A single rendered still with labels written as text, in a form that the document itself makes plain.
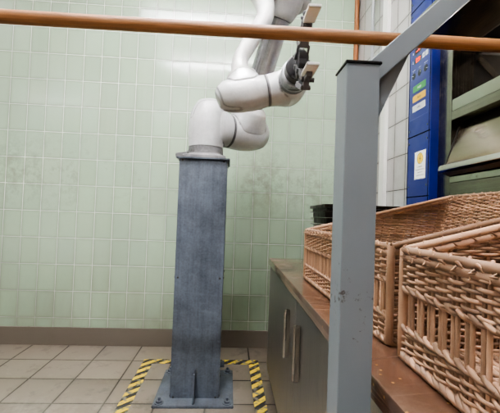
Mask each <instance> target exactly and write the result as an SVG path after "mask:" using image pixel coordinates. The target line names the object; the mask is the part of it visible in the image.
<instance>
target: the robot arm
mask: <svg viewBox="0 0 500 413"><path fill-rule="evenodd" d="M251 2H252V4H253V6H254V7H255V8H256V11H257V15H256V18H255V20H254V21H253V24H258V25H284V26H289V24H291V23H292V22H293V21H294V20H295V18H296V17H297V15H301V14H302V16H301V20H302V21H301V25H300V27H312V24H313V23H315V21H316V18H317V17H318V14H319V12H320V9H321V6H322V4H317V3H311V0H251ZM283 43H284V40H273V39H246V38H243V39H242V41H241V43H240V44H239V46H238V47H237V49H236V51H235V53H234V56H233V59H232V63H231V72H230V73H229V74H228V76H227V80H224V81H222V82H221V83H220V84H219V85H218V86H217V87H216V91H215V95H216V99H214V98H203V99H200V100H198V101H197V103H196V104H195V105H194V107H193V110H192V111H191V114H190V117H189V150H188V151H186V152H177V153H176V154H175V156H176V158H177V156H178V157H214V158H225V156H223V148H229V149H233V150H237V151H245V152H250V151H256V150H259V149H261V148H263V147H265V145H266V144H267V142H268V140H269V137H270V131H269V127H268V125H267V123H266V113H265V112H264V110H262V109H263V108H266V107H291V106H293V105H295V104H297V103H298V102H299V101H300V100H301V98H302V97H303V95H304V93H305V92H306V90H310V89H311V85H309V83H314V80H315V78H312V76H313V75H314V74H315V73H316V70H317V69H318V67H319V65H320V63H319V62H314V61H310V60H309V51H310V44H309V42H302V41H297V42H296V43H297V48H296V52H295V53H294V55H293V56H291V57H290V58H289V59H288V60H287V61H286V62H285V63H284V65H283V67H282V70H278V71H276V72H275V67H276V64H277V61H278V59H279V56H280V51H281V48H282V46H283ZM257 46H258V48H257ZM256 48H257V53H256V56H255V59H254V62H253V65H252V68H251V67H248V61H249V59H250V57H251V55H252V54H253V53H254V51H255V50H256ZM305 48H307V50H306V49H305ZM228 112H231V114H230V113H228Z"/></svg>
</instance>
